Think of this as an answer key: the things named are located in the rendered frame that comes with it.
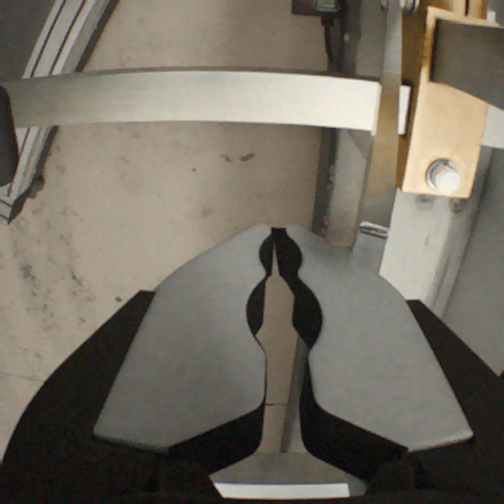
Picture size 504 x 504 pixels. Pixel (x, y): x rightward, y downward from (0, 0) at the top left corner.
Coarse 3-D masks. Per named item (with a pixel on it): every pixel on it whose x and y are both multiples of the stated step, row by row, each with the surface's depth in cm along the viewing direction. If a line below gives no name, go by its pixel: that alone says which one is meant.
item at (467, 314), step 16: (496, 160) 47; (496, 176) 47; (496, 192) 47; (480, 208) 51; (496, 208) 47; (480, 224) 51; (496, 224) 47; (480, 240) 51; (496, 240) 47; (464, 256) 56; (480, 256) 51; (496, 256) 47; (464, 272) 56; (480, 272) 51; (496, 272) 47; (464, 288) 55; (480, 288) 51; (496, 288) 46; (448, 304) 60; (464, 304) 55; (480, 304) 50; (496, 304) 46; (448, 320) 60; (464, 320) 55; (480, 320) 50; (496, 320) 46; (464, 336) 54; (480, 336) 49; (496, 336) 45; (480, 352) 49; (496, 352) 45; (496, 368) 44
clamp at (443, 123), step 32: (448, 0) 18; (480, 0) 18; (416, 32) 20; (416, 64) 21; (416, 96) 21; (448, 96) 21; (416, 128) 22; (448, 128) 22; (480, 128) 22; (416, 160) 23; (416, 192) 24
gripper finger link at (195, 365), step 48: (240, 240) 11; (192, 288) 9; (240, 288) 9; (144, 336) 8; (192, 336) 8; (240, 336) 8; (144, 384) 7; (192, 384) 7; (240, 384) 7; (96, 432) 6; (144, 432) 6; (192, 432) 6; (240, 432) 6
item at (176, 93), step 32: (32, 96) 22; (64, 96) 22; (96, 96) 22; (128, 96) 22; (160, 96) 22; (192, 96) 22; (224, 96) 22; (256, 96) 22; (288, 96) 22; (320, 96) 22; (352, 96) 22; (352, 128) 23
